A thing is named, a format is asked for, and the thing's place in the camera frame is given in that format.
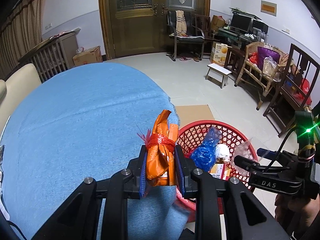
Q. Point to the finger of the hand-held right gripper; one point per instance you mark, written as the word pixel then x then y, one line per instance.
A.
pixel 267 153
pixel 246 163

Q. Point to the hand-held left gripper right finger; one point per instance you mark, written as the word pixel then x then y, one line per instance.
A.
pixel 182 188

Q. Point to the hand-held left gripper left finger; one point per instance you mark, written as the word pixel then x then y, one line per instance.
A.
pixel 143 177

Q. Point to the orange snack packet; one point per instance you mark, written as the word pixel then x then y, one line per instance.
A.
pixel 157 165

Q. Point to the white paper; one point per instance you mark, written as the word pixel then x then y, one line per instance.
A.
pixel 222 151

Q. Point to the red printed paper carton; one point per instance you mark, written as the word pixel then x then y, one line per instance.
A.
pixel 220 171

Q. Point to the blue plastic wrapper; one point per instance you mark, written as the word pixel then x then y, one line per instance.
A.
pixel 203 155

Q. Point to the red plastic basket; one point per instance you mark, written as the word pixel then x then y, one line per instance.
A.
pixel 190 135

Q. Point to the person's right hand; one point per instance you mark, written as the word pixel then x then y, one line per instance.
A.
pixel 300 208

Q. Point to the flat cardboard sheet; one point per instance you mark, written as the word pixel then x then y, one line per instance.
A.
pixel 193 116

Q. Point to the red bag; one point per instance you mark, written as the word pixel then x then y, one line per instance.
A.
pixel 306 90

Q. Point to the wicker chair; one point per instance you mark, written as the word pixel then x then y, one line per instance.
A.
pixel 252 80

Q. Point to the large clear plastic bag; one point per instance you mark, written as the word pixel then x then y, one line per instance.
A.
pixel 270 67

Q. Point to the blue tablecloth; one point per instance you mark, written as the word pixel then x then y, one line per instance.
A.
pixel 75 117

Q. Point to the dark wooden chair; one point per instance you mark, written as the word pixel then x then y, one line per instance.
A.
pixel 297 65

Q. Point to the small white stool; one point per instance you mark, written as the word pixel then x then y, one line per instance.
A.
pixel 218 71

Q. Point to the purple cushion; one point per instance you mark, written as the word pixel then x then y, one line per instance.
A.
pixel 268 55

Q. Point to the yellow printed carton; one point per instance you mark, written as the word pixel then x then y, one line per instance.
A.
pixel 219 52

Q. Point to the pair of slippers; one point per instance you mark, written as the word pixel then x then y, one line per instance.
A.
pixel 185 59

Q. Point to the black computer monitor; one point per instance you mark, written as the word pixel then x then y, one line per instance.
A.
pixel 240 22

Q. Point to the black armchair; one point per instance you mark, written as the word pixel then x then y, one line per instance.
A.
pixel 190 38

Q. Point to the small brown cardboard box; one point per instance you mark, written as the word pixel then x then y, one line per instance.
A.
pixel 217 23

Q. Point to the slatted wooden crib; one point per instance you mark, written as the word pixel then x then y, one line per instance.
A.
pixel 50 57

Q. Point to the wooden double door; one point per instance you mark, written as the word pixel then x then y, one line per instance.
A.
pixel 140 25

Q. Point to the striped scarf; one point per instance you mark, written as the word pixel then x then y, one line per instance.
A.
pixel 181 22

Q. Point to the cream sofa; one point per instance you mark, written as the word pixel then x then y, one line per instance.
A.
pixel 22 80

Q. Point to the beige curtain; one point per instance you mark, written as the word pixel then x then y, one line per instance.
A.
pixel 20 25

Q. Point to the orange wall plaque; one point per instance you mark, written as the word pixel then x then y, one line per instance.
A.
pixel 268 8

